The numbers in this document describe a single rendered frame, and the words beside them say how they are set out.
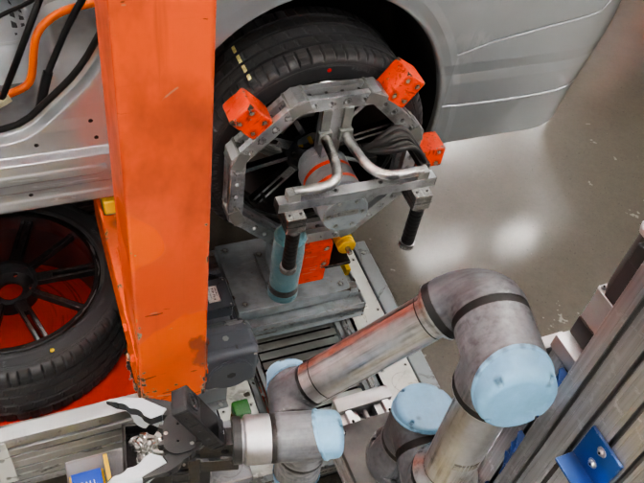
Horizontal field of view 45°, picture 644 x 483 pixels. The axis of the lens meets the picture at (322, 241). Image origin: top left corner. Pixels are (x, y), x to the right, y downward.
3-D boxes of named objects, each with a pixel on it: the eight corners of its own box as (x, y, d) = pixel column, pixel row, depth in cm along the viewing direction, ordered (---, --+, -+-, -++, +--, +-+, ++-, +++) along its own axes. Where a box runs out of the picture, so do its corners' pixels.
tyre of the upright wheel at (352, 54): (280, 210, 265) (430, 79, 243) (304, 263, 251) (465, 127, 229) (128, 128, 216) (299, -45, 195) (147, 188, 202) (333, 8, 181)
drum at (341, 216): (337, 174, 222) (345, 137, 212) (366, 228, 210) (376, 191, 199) (291, 182, 218) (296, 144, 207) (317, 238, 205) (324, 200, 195)
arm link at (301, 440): (340, 470, 121) (348, 445, 115) (269, 475, 119) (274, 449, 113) (333, 425, 126) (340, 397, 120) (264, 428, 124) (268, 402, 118)
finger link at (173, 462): (149, 492, 108) (199, 455, 113) (149, 485, 107) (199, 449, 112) (129, 469, 111) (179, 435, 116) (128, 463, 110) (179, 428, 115)
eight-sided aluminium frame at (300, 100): (388, 211, 244) (428, 68, 203) (397, 226, 240) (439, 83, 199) (218, 243, 226) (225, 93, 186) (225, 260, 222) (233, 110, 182)
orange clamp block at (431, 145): (402, 152, 227) (429, 148, 230) (413, 171, 222) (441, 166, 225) (406, 134, 221) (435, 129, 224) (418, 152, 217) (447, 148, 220)
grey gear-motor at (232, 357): (220, 306, 273) (223, 240, 247) (256, 408, 248) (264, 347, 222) (169, 316, 267) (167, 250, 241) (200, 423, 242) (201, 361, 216)
